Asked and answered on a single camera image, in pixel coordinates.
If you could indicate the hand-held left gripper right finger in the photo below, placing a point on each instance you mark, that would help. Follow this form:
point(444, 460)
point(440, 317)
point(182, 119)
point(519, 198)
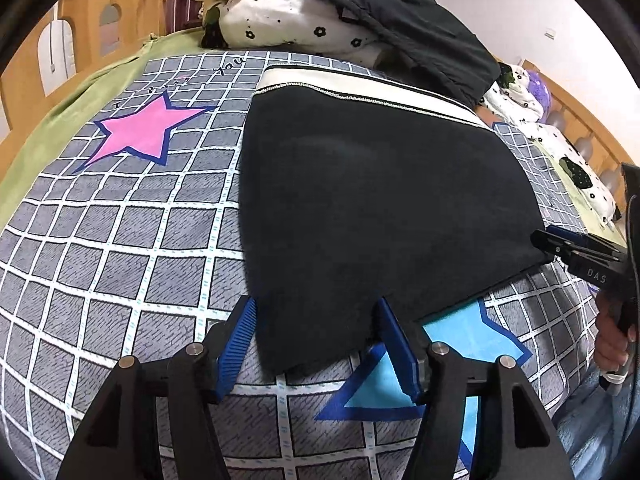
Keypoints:
point(400, 345)

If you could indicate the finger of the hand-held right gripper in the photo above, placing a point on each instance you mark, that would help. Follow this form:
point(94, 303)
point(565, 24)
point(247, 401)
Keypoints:
point(570, 236)
point(550, 247)

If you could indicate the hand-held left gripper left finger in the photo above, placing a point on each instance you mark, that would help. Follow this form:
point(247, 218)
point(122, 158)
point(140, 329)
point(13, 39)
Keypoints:
point(235, 345)

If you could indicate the black pants with white waistband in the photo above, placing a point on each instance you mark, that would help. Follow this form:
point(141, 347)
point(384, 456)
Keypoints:
point(375, 210)

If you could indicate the person's right hand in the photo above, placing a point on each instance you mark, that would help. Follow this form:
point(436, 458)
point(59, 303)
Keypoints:
point(607, 345)

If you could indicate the white floral pillow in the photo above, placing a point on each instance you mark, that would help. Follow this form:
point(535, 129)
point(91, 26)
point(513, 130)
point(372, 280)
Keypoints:
point(600, 200)

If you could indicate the grey grid blanket with stars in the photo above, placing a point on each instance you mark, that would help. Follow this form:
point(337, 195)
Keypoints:
point(125, 285)

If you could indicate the white floral blanket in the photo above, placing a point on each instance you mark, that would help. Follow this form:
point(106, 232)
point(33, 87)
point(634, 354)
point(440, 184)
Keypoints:
point(520, 97)

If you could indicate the purple plush toy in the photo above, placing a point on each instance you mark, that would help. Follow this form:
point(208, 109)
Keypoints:
point(540, 90)

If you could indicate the person's blue jeans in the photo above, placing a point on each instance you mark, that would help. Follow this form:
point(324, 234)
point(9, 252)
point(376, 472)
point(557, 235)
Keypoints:
point(600, 425)

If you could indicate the dark padded jacket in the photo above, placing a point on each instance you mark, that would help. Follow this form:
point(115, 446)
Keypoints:
point(425, 25)

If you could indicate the wooden bed frame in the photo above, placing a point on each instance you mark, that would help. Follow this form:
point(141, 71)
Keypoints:
point(30, 85)

